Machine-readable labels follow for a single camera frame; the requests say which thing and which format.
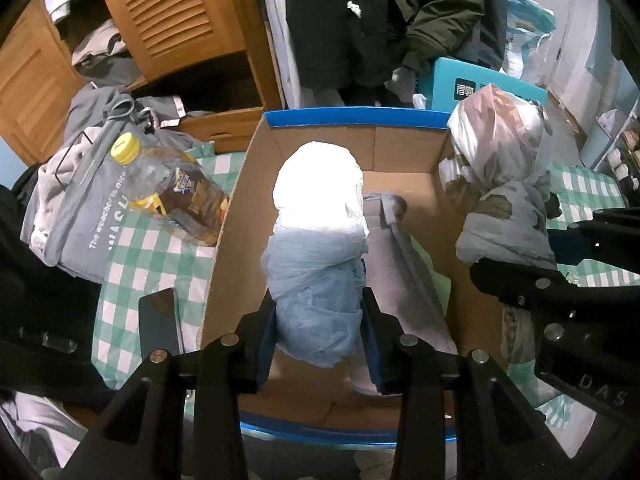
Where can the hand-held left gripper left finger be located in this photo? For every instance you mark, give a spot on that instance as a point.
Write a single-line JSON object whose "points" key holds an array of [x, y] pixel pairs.
{"points": [[265, 345]]}

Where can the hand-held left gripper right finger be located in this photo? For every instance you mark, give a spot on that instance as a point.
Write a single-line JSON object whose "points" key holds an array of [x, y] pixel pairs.
{"points": [[375, 355]]}

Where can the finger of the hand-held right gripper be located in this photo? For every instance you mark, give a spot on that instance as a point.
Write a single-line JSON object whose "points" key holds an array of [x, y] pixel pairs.
{"points": [[575, 249], [525, 285]]}

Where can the grey sweatpants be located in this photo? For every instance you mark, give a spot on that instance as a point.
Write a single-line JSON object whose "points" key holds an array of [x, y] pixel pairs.
{"points": [[400, 285]]}

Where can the printed plastic bag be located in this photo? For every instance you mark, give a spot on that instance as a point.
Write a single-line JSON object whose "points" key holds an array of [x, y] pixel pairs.
{"points": [[500, 210]]}

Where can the light blue sock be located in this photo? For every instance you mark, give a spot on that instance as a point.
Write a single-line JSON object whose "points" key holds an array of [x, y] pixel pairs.
{"points": [[315, 280]]}

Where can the blue cardboard box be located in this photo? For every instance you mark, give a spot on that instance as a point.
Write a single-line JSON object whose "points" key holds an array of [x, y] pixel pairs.
{"points": [[240, 260]]}

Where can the light green cloth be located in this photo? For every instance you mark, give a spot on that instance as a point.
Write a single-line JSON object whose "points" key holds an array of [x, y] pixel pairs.
{"points": [[435, 280]]}

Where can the white shoe rack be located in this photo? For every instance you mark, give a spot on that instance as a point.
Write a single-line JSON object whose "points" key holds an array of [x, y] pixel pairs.
{"points": [[627, 160]]}

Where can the black smartphone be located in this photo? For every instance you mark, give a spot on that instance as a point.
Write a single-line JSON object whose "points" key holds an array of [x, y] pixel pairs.
{"points": [[160, 320]]}

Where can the small white plastic bag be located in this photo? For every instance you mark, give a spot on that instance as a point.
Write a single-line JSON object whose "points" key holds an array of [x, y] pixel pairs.
{"points": [[610, 120]]}

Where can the green checkered tablecloth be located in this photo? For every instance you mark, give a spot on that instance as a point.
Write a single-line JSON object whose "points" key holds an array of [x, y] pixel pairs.
{"points": [[135, 260]]}

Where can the yellow capped plastic bottle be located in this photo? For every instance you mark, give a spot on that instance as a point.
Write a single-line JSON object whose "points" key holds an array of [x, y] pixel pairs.
{"points": [[175, 195]]}

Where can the teal box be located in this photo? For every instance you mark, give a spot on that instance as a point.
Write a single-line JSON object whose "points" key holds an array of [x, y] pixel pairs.
{"points": [[450, 85]]}

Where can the large clear plastic bag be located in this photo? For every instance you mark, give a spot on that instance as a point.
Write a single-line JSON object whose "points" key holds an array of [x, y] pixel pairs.
{"points": [[525, 45]]}

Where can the grey tote bag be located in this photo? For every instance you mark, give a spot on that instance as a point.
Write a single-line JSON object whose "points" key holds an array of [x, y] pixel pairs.
{"points": [[85, 230]]}

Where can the black jacket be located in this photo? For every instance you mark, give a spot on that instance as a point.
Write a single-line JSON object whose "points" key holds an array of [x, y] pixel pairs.
{"points": [[40, 310]]}

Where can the dark blue hanging coat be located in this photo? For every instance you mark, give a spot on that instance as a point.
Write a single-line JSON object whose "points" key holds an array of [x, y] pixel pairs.
{"points": [[492, 20]]}

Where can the white cloth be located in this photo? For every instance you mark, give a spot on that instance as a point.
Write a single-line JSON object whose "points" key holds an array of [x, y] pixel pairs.
{"points": [[35, 425]]}

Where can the olive green jacket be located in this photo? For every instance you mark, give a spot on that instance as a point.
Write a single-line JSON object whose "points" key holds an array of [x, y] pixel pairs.
{"points": [[440, 5]]}

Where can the grey hoodie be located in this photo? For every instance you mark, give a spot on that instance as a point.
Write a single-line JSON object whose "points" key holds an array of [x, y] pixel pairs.
{"points": [[95, 105]]}

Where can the white hanging garment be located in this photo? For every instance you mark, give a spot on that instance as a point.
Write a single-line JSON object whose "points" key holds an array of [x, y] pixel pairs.
{"points": [[280, 35]]}

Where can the black hanging coat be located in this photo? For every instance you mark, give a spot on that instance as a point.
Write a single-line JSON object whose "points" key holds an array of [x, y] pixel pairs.
{"points": [[330, 35]]}

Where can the pile of folded clothes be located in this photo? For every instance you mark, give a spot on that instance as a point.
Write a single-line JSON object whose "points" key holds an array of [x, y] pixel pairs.
{"points": [[100, 55]]}

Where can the wooden louvred wardrobe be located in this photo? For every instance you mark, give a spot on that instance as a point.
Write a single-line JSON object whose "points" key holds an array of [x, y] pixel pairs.
{"points": [[165, 10]]}

